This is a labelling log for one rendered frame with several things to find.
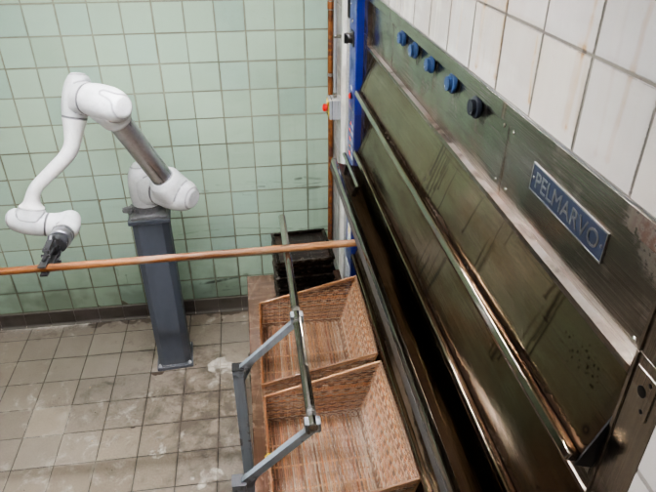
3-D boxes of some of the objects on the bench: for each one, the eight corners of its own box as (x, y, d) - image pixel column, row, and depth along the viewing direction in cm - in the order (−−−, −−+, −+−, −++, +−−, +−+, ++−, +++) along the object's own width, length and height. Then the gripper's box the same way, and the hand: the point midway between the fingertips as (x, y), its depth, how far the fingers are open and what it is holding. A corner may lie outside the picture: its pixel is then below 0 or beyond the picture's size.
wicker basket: (356, 318, 296) (357, 273, 282) (377, 402, 249) (381, 352, 234) (259, 326, 291) (255, 280, 277) (262, 413, 244) (257, 363, 229)
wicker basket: (379, 407, 247) (383, 357, 232) (418, 532, 199) (425, 479, 185) (263, 421, 240) (258, 371, 226) (273, 553, 193) (268, 501, 178)
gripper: (63, 223, 243) (47, 253, 223) (72, 256, 252) (57, 288, 231) (45, 224, 243) (26, 255, 222) (55, 257, 251) (37, 289, 231)
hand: (45, 266), depth 230 cm, fingers closed on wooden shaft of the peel, 3 cm apart
